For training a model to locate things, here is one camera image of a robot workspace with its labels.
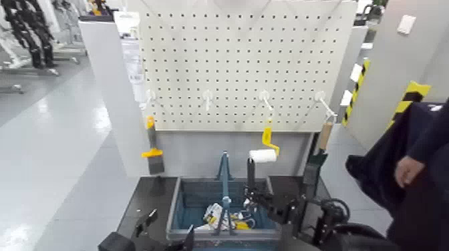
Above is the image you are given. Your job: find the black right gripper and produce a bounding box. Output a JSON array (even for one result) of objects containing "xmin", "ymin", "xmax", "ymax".
[{"xmin": 243, "ymin": 187, "xmax": 303, "ymax": 226}]

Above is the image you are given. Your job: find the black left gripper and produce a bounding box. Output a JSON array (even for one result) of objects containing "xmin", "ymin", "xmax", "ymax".
[{"xmin": 134, "ymin": 208, "xmax": 195, "ymax": 251}]

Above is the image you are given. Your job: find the black adjustable wrench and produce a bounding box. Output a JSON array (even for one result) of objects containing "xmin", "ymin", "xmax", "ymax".
[{"xmin": 246, "ymin": 157, "xmax": 257, "ymax": 198}]

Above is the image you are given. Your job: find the person's navy sleeved forearm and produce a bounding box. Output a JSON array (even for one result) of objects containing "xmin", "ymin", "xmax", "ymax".
[{"xmin": 406, "ymin": 99, "xmax": 449, "ymax": 164}]

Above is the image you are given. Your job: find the blue-grey plastic crate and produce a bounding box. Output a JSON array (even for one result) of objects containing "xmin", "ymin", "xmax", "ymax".
[{"xmin": 166, "ymin": 176, "xmax": 283, "ymax": 251}]

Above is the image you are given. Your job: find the person's bare hand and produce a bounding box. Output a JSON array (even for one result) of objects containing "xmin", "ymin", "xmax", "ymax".
[{"xmin": 394, "ymin": 154, "xmax": 426, "ymax": 189}]

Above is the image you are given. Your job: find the white yellow packaged item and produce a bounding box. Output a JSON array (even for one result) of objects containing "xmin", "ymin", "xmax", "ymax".
[{"xmin": 194, "ymin": 202, "xmax": 226, "ymax": 232}]

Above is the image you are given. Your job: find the white paper label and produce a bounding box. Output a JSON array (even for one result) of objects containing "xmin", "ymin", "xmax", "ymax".
[
  {"xmin": 349, "ymin": 63, "xmax": 364, "ymax": 83},
  {"xmin": 339, "ymin": 89, "xmax": 353, "ymax": 108}
]

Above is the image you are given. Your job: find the long yellow black hazard strip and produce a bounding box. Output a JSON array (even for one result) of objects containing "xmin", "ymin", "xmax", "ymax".
[{"xmin": 341, "ymin": 58, "xmax": 371, "ymax": 128}]

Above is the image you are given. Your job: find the white pegboard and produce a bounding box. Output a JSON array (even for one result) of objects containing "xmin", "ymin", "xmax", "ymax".
[{"xmin": 136, "ymin": 0, "xmax": 358, "ymax": 134}]

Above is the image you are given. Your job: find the white hanging blister package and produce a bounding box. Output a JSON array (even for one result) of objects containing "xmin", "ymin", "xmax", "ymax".
[{"xmin": 114, "ymin": 11, "xmax": 148, "ymax": 105}]

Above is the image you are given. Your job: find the short yellow black hazard strip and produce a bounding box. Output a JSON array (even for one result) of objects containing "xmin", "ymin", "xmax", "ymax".
[{"xmin": 386, "ymin": 81, "xmax": 432, "ymax": 131}]

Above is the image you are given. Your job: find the black device on shelf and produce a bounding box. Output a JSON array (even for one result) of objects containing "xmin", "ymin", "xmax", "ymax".
[{"xmin": 353, "ymin": 3, "xmax": 388, "ymax": 27}]

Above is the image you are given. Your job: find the yellow black machine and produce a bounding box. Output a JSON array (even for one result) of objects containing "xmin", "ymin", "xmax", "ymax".
[{"xmin": 85, "ymin": 0, "xmax": 114, "ymax": 17}]

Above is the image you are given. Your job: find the black humanoid robot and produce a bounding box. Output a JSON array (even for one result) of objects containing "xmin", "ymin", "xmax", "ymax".
[{"xmin": 0, "ymin": 0, "xmax": 59, "ymax": 69}]

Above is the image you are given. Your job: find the yellow item with cable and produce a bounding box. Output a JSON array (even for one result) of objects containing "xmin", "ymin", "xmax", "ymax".
[{"xmin": 229, "ymin": 210, "xmax": 257, "ymax": 232}]

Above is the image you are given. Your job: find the blue crate carry handle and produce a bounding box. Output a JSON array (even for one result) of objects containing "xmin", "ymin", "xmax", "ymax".
[{"xmin": 214, "ymin": 151, "xmax": 237, "ymax": 236}]

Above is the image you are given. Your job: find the white paint roller yellow handle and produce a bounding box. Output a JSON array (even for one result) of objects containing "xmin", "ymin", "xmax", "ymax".
[{"xmin": 249, "ymin": 120, "xmax": 281, "ymax": 165}]

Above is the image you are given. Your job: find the paint brush yellow grey handle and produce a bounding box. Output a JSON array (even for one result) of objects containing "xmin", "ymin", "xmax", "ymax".
[{"xmin": 141, "ymin": 115, "xmax": 166, "ymax": 176}]

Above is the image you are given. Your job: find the black looped wrist cable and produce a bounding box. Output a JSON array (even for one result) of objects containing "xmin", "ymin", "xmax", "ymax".
[{"xmin": 320, "ymin": 198, "xmax": 352, "ymax": 226}]

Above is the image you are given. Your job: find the white wall switch plate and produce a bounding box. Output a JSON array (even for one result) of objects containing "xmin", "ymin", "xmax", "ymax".
[{"xmin": 396, "ymin": 14, "xmax": 417, "ymax": 36}]

